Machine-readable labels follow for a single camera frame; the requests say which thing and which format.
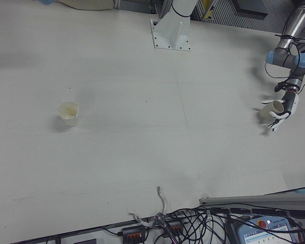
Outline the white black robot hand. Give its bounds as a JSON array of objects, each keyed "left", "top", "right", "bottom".
[{"left": 261, "top": 91, "right": 300, "bottom": 133}]

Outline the smooth beige paper cup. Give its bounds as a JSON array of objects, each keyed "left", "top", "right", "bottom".
[{"left": 259, "top": 100, "right": 285, "bottom": 119}]

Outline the grey metal box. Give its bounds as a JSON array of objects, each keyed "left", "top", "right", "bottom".
[{"left": 233, "top": 0, "right": 269, "bottom": 13}]

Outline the aluminium profile bar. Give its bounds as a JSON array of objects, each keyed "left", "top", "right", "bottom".
[{"left": 199, "top": 193, "right": 305, "bottom": 208}]

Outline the blue grey teach pendant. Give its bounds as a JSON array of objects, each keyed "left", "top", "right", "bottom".
[{"left": 233, "top": 215, "right": 302, "bottom": 244}]

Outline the black orange power strip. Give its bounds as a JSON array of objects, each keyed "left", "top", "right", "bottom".
[
  {"left": 165, "top": 221, "right": 181, "bottom": 233},
  {"left": 121, "top": 225, "right": 146, "bottom": 240}
]

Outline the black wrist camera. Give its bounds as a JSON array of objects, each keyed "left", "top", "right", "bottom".
[{"left": 273, "top": 81, "right": 289, "bottom": 93}]

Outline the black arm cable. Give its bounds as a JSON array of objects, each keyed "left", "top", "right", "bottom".
[{"left": 264, "top": 34, "right": 305, "bottom": 92}]

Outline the yellow black striped post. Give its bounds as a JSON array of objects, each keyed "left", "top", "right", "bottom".
[{"left": 203, "top": 0, "right": 214, "bottom": 20}]

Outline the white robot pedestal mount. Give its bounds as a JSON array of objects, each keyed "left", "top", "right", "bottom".
[{"left": 149, "top": 0, "right": 192, "bottom": 52}]

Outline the braided cable end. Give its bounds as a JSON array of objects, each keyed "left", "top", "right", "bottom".
[{"left": 157, "top": 186, "right": 166, "bottom": 214}]

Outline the white cable tie strip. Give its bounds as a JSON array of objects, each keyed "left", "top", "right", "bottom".
[{"left": 128, "top": 212, "right": 155, "bottom": 227}]

